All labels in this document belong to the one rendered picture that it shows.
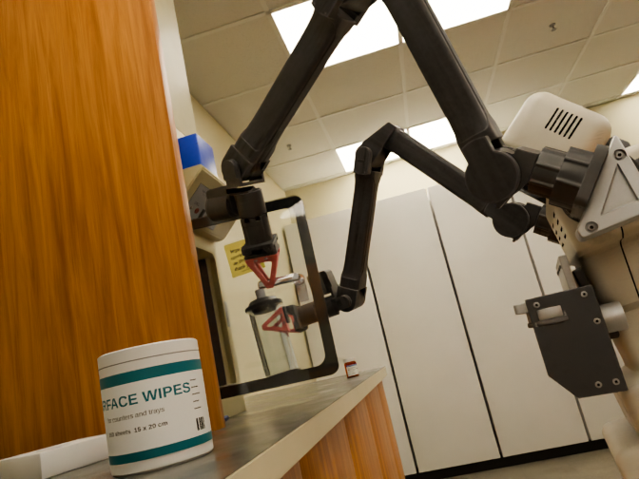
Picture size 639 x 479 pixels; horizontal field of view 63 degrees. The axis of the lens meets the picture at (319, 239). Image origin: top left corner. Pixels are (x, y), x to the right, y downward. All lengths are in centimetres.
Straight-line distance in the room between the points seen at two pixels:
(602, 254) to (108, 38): 112
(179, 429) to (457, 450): 365
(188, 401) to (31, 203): 75
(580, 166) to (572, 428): 363
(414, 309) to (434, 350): 34
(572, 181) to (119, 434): 67
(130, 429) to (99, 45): 93
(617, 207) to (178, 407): 63
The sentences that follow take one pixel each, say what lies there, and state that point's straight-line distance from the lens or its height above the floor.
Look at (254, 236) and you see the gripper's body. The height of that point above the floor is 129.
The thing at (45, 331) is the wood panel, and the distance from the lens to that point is 125.
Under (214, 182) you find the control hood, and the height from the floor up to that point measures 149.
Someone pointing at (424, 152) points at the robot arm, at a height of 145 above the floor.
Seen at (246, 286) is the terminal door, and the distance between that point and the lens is 114.
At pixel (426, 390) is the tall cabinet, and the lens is 418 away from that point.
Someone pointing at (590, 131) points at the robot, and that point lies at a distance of 96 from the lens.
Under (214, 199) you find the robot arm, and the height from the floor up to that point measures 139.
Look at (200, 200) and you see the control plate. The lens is 128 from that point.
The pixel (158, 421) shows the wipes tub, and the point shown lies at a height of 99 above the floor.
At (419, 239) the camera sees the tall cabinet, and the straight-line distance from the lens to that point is 423.
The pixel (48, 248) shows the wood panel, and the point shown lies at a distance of 127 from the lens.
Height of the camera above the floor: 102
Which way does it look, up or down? 13 degrees up
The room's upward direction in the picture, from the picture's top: 13 degrees counter-clockwise
